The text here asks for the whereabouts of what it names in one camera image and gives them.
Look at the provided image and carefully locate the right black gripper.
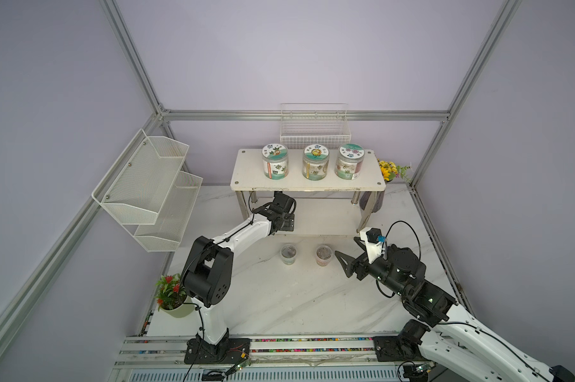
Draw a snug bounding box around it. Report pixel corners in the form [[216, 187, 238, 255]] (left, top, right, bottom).
[[336, 251, 408, 297]]

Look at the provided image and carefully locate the small red-based clear cup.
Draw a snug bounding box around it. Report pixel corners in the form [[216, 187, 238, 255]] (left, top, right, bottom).
[[316, 245, 334, 267]]

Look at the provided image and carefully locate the strawberry lid seed container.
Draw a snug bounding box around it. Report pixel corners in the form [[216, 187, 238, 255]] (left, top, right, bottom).
[[261, 143, 289, 180]]

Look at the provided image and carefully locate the sunflower lid seed container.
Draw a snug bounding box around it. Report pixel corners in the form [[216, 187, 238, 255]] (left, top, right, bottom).
[[302, 144, 330, 181]]

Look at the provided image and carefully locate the pink flower lid seed container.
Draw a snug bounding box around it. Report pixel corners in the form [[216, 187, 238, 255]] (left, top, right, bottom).
[[335, 143, 366, 180]]

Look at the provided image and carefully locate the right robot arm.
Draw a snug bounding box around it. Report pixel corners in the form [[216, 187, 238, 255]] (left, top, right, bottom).
[[335, 243, 575, 381]]

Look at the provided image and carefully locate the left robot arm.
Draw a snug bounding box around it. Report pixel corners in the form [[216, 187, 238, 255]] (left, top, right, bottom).
[[179, 191, 296, 346]]

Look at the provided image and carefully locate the white two-tier shelf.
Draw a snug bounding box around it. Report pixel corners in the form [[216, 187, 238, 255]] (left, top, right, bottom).
[[230, 149, 386, 237]]

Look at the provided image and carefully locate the yellow sunflower plant pot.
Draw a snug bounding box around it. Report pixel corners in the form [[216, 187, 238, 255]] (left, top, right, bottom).
[[359, 160, 412, 213]]

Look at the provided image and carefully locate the red flower plant pot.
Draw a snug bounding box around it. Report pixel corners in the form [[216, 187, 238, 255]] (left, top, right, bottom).
[[155, 274, 195, 318]]

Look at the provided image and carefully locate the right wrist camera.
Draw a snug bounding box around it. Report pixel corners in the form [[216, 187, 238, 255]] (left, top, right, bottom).
[[359, 227, 386, 264]]

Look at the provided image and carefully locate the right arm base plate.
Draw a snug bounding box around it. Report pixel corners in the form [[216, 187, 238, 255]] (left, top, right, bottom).
[[373, 336, 428, 362]]

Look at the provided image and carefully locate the white wire basket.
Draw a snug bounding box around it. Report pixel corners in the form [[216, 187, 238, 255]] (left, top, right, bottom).
[[280, 103, 352, 149]]

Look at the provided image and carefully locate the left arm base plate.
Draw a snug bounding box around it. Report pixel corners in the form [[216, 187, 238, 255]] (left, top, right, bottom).
[[183, 337, 252, 365]]

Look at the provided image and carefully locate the white mesh wall rack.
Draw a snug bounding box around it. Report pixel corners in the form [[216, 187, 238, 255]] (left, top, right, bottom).
[[91, 131, 202, 252]]

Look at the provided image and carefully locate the aluminium front rail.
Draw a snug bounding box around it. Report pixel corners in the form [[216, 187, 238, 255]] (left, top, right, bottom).
[[109, 334, 449, 381]]

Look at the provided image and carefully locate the aluminium cage frame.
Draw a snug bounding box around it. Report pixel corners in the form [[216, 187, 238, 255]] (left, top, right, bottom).
[[0, 0, 523, 364]]

